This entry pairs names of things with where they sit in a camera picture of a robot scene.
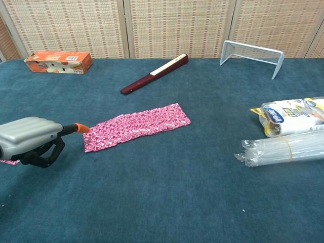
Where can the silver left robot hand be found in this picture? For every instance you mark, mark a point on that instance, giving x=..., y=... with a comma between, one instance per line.
x=27, y=136

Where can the orange cardboard snack box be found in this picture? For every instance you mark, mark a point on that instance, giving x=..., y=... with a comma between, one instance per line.
x=60, y=62

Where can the woven bamboo screen panel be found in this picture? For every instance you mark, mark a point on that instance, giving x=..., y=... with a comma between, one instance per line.
x=177, y=25
x=278, y=22
x=317, y=48
x=7, y=40
x=68, y=25

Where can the pink patterned cloth strip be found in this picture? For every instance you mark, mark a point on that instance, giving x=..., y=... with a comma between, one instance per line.
x=141, y=124

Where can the dark red folded fan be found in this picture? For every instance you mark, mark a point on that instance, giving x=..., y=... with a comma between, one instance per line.
x=141, y=82

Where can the teal felt table cover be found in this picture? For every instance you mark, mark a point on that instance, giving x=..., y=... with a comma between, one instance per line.
x=162, y=189

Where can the clear plastic tube bundle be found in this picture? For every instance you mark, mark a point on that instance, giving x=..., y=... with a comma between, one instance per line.
x=273, y=150

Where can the yellow rubber band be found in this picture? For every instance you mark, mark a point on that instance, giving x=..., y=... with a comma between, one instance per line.
x=288, y=149

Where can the white tissue paper package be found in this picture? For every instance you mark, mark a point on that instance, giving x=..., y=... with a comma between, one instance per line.
x=293, y=119

